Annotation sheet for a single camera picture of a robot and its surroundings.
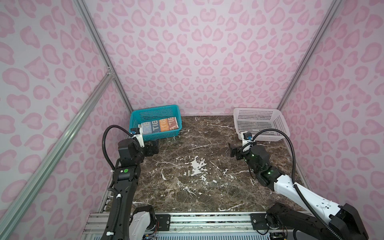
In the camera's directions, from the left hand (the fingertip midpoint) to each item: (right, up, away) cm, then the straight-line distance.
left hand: (149, 138), depth 76 cm
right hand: (+45, -1, +3) cm, 46 cm away
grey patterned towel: (-12, +5, +31) cm, 34 cm away
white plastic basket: (+67, +11, +38) cm, 78 cm away
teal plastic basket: (-19, +14, +38) cm, 45 cm away
